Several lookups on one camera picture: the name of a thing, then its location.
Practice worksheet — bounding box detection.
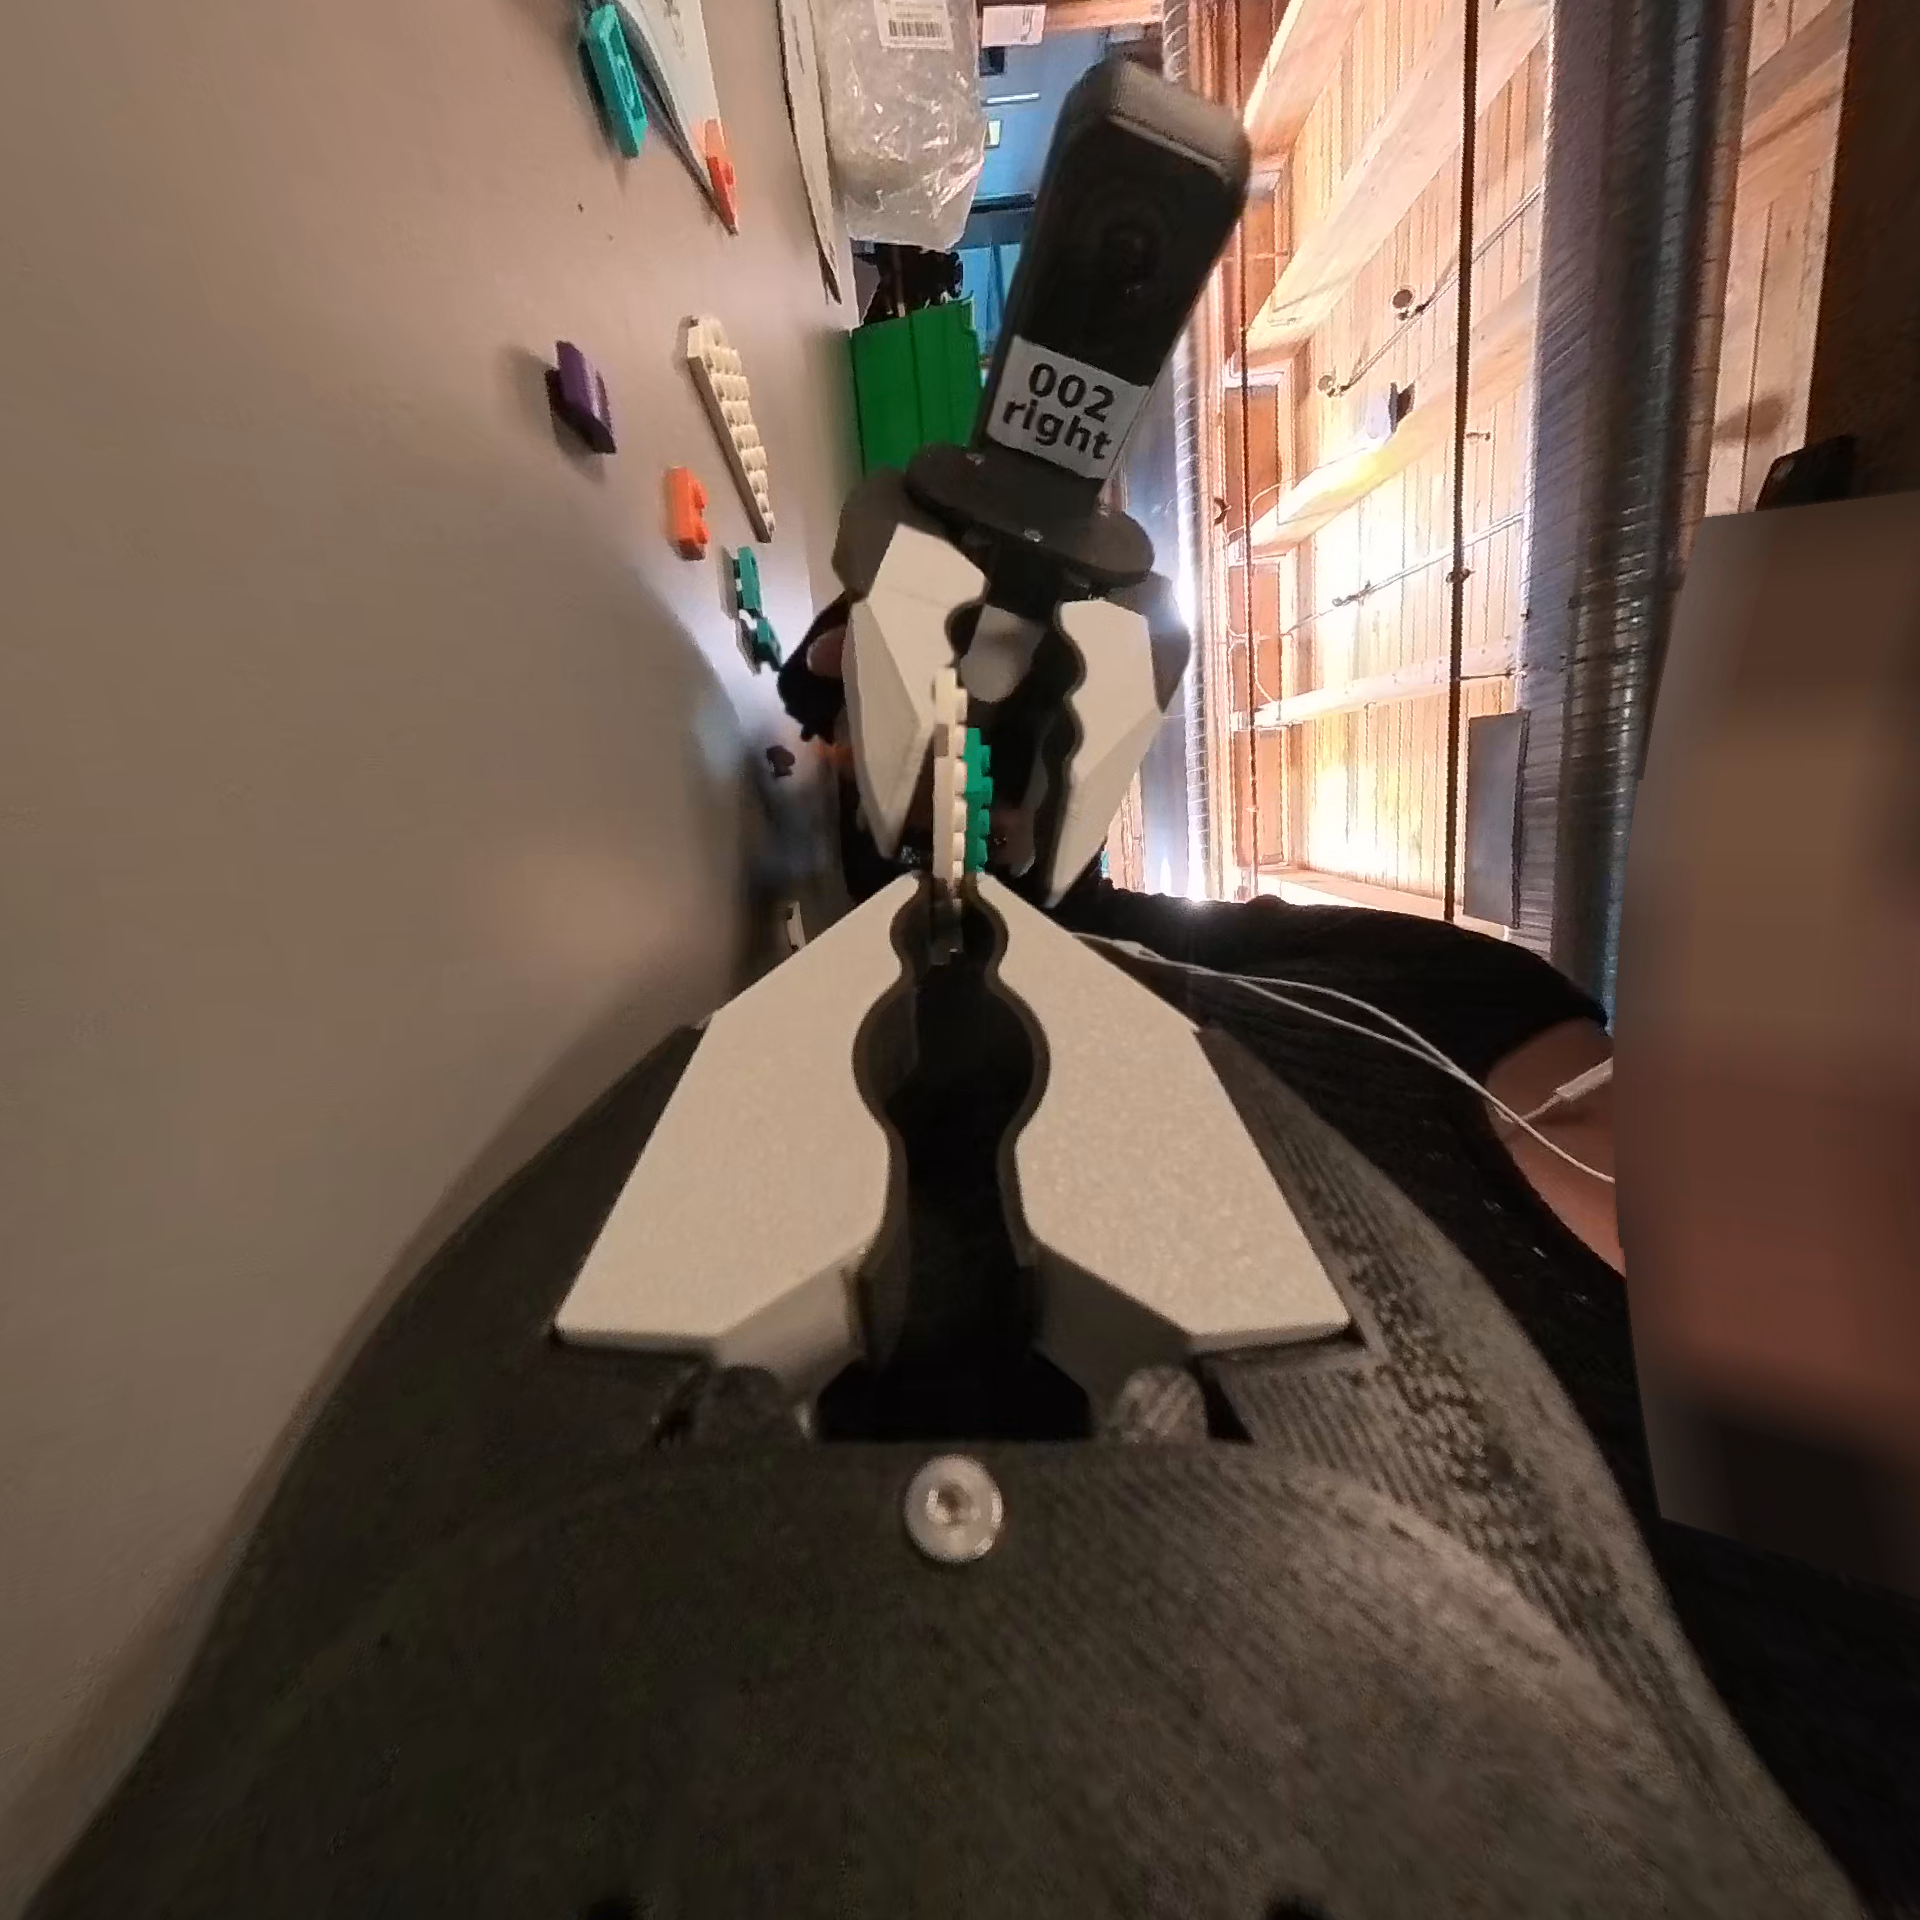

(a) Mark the purple curved lego slope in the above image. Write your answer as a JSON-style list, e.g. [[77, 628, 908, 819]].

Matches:
[[545, 343, 618, 455]]

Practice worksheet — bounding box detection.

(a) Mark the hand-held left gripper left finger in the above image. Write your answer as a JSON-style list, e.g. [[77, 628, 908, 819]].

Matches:
[[550, 874, 921, 1427]]

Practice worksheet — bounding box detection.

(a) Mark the thin paper leaflet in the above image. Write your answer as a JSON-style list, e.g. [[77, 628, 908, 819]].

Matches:
[[776, 0, 849, 302]]

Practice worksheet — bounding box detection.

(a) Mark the open instruction booklet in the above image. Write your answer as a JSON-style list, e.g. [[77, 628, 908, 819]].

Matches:
[[616, 0, 737, 197]]

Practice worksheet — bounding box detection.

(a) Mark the teal lego jumper plate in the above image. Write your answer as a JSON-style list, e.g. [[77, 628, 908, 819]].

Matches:
[[582, 0, 649, 155]]

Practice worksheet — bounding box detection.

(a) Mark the person's right hand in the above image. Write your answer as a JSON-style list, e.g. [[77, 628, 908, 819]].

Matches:
[[777, 592, 1073, 906]]

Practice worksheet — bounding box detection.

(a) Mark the clear plastic bag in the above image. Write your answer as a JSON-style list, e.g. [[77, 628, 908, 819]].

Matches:
[[816, 0, 1000, 248]]

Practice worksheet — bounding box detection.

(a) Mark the ribbed metal duct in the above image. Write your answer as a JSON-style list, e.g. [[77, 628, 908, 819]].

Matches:
[[1515, 0, 1749, 975]]

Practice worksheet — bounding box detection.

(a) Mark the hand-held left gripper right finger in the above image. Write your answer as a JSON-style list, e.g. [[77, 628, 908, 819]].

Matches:
[[968, 874, 1355, 1420]]

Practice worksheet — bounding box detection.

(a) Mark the white cable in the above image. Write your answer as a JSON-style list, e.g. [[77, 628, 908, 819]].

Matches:
[[1073, 932, 1622, 1186]]

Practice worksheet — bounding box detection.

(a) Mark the green plastic bin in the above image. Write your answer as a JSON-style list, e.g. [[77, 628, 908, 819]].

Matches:
[[849, 293, 986, 495]]

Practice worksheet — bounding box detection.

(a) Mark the white half-round lego plate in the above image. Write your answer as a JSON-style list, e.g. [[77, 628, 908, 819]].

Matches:
[[929, 667, 977, 962], [681, 316, 780, 544]]

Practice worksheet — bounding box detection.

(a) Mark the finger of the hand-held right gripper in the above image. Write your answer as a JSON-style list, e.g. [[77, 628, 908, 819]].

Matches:
[[1027, 597, 1164, 912], [838, 528, 986, 864]]

